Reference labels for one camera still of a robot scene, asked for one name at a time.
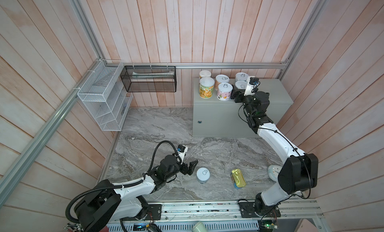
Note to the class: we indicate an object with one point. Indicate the aluminium mounting rail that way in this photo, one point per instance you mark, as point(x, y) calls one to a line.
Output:
point(193, 211)

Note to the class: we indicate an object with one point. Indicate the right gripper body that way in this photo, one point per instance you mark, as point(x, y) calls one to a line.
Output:
point(240, 95)

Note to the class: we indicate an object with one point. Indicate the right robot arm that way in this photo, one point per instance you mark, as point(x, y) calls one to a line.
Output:
point(299, 172)

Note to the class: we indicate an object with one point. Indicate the pink can white lid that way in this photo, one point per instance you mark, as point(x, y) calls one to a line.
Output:
point(240, 86)

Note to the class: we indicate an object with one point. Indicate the orange can pull tab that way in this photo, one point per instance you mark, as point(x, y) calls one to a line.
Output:
point(221, 79)

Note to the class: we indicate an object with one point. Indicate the white wire shelf rack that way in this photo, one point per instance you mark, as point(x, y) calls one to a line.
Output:
point(104, 95)

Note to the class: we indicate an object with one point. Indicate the pink can pull tab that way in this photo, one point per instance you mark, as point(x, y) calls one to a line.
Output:
point(224, 91)

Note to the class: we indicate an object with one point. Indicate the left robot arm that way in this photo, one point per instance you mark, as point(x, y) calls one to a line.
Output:
point(92, 210)

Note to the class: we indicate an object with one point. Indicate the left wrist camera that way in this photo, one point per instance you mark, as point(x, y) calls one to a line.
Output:
point(181, 152)

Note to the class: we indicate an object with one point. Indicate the grey metal cabinet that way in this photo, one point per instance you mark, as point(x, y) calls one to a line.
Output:
point(220, 118)

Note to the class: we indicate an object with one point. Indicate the white round clock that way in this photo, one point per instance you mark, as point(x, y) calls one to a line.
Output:
point(273, 172)

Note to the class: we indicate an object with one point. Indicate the white cup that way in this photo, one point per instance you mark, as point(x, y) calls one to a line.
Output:
point(199, 227)

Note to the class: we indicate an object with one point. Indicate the yellow can white lid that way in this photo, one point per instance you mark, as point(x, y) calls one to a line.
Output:
point(204, 73)

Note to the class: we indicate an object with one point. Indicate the yellow rectangular sardine tin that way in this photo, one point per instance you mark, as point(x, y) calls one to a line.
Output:
point(238, 178)

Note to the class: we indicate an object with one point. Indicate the blue can pull tab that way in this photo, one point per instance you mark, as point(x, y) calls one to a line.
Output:
point(203, 175)

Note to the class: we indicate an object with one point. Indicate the black mesh basket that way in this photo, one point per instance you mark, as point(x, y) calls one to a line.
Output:
point(149, 79)

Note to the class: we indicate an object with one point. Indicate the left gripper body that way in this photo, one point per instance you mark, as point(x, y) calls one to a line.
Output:
point(183, 168)

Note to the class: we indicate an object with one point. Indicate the tall can green label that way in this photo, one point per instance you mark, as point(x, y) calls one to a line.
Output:
point(206, 87)

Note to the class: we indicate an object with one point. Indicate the silver can pull tab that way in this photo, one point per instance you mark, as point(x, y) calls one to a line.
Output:
point(241, 77)

